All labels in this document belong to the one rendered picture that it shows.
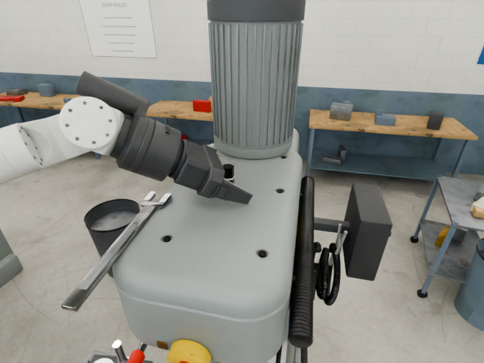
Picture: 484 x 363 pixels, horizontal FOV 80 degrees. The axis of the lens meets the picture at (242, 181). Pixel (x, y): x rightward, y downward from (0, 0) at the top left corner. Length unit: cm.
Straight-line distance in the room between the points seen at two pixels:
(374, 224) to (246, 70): 49
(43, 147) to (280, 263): 38
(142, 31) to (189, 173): 492
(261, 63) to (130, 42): 490
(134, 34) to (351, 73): 340
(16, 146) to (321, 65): 444
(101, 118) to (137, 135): 5
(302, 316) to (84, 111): 40
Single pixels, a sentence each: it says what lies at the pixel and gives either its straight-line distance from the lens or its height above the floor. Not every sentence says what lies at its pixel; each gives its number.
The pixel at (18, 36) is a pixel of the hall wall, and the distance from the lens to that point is 682.
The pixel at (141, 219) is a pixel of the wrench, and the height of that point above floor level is 190.
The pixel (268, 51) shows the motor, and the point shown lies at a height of 212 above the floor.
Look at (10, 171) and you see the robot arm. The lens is 46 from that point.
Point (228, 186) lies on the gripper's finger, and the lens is 46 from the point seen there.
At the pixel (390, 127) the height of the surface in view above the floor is 88.
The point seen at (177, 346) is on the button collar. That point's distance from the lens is 47.
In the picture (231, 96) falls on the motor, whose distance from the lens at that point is 63.
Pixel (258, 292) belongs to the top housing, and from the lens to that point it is 38.
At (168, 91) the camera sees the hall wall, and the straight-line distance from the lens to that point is 529.
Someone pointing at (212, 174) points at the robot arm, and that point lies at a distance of 45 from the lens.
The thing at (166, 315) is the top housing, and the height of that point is 183.
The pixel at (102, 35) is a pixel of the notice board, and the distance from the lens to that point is 572.
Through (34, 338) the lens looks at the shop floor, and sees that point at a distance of 301.
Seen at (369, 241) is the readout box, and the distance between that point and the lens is 85.
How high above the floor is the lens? 218
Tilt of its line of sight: 30 degrees down
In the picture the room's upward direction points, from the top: straight up
